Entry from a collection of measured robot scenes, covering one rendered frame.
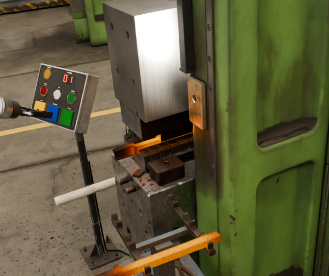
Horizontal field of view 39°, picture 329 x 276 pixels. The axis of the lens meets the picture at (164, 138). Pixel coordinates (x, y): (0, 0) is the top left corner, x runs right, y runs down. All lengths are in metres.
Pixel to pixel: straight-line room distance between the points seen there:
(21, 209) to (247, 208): 2.11
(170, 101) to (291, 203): 0.64
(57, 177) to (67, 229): 0.67
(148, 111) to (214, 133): 0.28
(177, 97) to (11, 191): 2.18
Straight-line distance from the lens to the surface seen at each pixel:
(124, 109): 1.90
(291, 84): 1.65
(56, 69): 2.33
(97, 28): 6.74
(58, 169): 3.81
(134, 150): 1.88
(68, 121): 2.21
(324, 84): 1.68
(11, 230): 3.29
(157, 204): 1.79
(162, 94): 1.71
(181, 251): 1.42
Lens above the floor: 1.93
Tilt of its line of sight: 29 degrees down
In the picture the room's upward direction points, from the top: 5 degrees counter-clockwise
